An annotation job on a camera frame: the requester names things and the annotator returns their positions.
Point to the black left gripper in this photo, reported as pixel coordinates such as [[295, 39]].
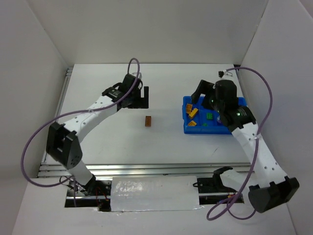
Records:
[[138, 101]]

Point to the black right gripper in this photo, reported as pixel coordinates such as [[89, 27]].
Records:
[[206, 86]]

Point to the green lego brick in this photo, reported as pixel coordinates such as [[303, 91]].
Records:
[[209, 116]]

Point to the yellow 2x4 lego brick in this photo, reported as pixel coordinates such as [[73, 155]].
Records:
[[193, 113]]

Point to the brown 2x4 lego plate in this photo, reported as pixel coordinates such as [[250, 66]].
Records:
[[148, 121]]

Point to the orange 2x4 lego brick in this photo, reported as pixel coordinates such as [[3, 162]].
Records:
[[192, 123]]

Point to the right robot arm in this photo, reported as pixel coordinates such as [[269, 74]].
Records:
[[267, 185]]

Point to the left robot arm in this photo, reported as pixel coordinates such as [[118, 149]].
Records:
[[63, 140]]

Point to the blue divided plastic bin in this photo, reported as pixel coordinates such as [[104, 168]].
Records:
[[203, 122]]

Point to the white taped cover plate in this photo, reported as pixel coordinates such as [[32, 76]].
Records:
[[163, 193]]

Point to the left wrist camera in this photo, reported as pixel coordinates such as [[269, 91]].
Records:
[[139, 75]]

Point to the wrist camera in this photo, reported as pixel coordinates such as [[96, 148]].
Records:
[[224, 73], [139, 75]]

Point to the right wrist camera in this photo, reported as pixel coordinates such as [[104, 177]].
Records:
[[224, 73]]

